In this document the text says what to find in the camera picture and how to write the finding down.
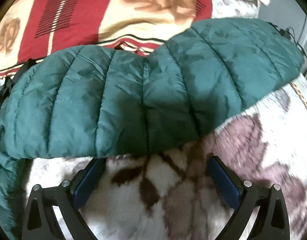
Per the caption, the green puffer jacket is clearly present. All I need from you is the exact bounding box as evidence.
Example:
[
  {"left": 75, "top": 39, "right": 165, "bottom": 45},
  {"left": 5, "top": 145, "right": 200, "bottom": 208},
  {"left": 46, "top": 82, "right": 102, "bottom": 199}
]
[{"left": 0, "top": 17, "right": 305, "bottom": 239}]

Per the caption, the red and cream printed blanket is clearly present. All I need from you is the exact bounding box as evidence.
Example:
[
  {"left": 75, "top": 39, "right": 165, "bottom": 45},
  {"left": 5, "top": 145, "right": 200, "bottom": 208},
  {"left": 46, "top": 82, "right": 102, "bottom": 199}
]
[{"left": 0, "top": 0, "right": 214, "bottom": 80}]

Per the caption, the black cable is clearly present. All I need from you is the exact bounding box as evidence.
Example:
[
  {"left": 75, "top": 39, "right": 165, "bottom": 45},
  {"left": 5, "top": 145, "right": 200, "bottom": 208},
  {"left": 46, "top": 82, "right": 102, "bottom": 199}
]
[{"left": 276, "top": 25, "right": 307, "bottom": 57}]

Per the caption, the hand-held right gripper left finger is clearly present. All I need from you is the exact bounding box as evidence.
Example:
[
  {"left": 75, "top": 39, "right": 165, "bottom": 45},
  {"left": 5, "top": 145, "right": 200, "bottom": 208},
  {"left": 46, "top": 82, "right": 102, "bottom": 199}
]
[{"left": 22, "top": 156, "right": 107, "bottom": 240}]

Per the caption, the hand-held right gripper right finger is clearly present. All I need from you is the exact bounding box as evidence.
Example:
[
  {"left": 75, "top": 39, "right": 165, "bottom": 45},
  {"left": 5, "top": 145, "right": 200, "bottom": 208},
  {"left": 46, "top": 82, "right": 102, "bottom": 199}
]
[{"left": 207, "top": 156, "right": 290, "bottom": 240}]

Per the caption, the white floral fleece blanket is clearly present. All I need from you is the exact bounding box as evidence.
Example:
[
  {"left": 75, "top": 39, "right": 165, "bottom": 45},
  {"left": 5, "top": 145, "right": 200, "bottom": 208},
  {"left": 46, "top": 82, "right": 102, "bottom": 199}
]
[{"left": 9, "top": 0, "right": 307, "bottom": 240}]

